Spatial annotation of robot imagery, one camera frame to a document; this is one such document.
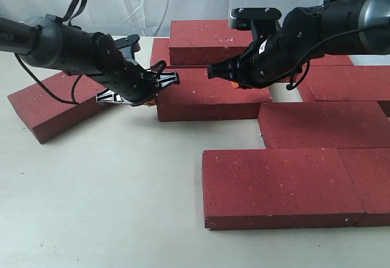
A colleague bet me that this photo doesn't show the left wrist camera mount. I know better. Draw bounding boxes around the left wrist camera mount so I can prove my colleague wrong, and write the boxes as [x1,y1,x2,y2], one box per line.
[114,34,141,60]

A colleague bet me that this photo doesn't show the red brick lower right row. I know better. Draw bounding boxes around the red brick lower right row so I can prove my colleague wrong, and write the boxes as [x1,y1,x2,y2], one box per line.
[258,101,389,149]

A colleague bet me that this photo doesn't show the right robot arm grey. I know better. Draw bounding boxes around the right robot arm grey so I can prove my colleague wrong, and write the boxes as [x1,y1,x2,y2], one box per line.
[207,0,389,90]

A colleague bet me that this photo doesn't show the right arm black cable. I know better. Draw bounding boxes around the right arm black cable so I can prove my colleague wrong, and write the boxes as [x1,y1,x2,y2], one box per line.
[286,0,390,91]

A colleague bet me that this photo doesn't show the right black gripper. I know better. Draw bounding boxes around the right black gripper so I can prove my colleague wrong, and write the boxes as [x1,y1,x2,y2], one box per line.
[207,6,323,88]

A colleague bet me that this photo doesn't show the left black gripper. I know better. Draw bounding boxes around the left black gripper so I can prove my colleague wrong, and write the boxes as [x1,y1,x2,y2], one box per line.
[91,33,180,105]

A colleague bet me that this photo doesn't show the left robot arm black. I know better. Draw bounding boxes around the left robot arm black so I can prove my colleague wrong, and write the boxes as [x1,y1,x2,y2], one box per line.
[1,15,180,107]

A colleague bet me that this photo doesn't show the red brick front large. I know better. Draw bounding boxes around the red brick front large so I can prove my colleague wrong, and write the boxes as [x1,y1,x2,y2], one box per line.
[202,149,366,230]

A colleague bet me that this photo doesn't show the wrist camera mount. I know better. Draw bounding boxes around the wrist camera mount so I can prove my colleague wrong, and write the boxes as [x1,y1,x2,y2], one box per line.
[228,7,282,41]
[114,34,141,60]

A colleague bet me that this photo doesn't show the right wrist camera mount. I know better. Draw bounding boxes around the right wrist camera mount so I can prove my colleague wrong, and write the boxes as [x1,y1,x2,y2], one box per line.
[228,7,282,41]

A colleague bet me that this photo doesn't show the red brick top stacked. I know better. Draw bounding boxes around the red brick top stacked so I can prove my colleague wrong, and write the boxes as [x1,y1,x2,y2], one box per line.
[169,20,252,66]

